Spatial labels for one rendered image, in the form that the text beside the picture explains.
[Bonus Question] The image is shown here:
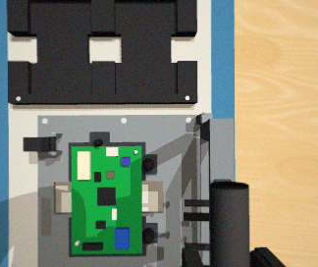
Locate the green circuit board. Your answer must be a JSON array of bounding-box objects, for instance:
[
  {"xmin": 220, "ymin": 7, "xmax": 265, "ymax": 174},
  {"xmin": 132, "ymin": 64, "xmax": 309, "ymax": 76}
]
[{"xmin": 72, "ymin": 146, "xmax": 142, "ymax": 254}]

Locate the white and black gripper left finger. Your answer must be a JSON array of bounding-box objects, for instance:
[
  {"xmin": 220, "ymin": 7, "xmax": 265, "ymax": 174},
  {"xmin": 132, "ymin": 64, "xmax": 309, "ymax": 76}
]
[{"xmin": 182, "ymin": 247, "xmax": 204, "ymax": 267}]

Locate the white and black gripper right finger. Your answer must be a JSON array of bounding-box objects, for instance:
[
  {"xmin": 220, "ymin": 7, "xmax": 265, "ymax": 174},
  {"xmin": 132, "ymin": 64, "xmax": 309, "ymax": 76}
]
[{"xmin": 250, "ymin": 247, "xmax": 287, "ymax": 267}]

